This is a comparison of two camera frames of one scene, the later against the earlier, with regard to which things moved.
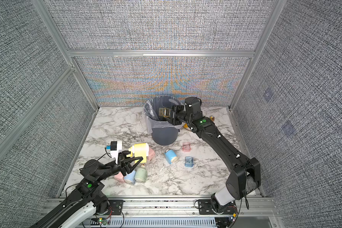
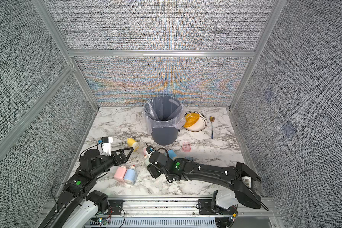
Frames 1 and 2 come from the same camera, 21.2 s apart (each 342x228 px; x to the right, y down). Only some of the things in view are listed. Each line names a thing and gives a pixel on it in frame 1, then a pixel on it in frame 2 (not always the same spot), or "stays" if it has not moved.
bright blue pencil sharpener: x=171 y=156 stays
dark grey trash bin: x=163 y=131 stays
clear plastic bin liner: x=151 y=109 stays
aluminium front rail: x=176 y=207 stays
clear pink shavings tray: x=186 y=147 stays
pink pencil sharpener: x=119 y=177 stays
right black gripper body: x=179 y=116 → x=156 y=173
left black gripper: x=123 y=166 → x=124 y=159
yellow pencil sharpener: x=139 y=150 → x=131 y=143
